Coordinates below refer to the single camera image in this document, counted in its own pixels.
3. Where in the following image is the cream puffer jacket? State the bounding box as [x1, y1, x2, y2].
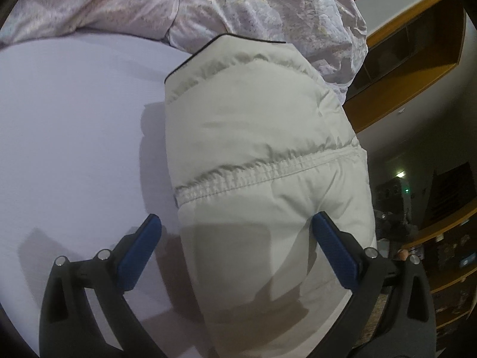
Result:
[165, 35, 376, 357]

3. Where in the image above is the person's right hand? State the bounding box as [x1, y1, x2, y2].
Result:
[395, 249, 409, 261]

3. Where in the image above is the lavender patterned quilt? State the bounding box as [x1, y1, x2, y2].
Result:
[1, 0, 368, 102]

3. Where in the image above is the wooden wall shelf unit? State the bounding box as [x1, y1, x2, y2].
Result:
[344, 0, 467, 132]

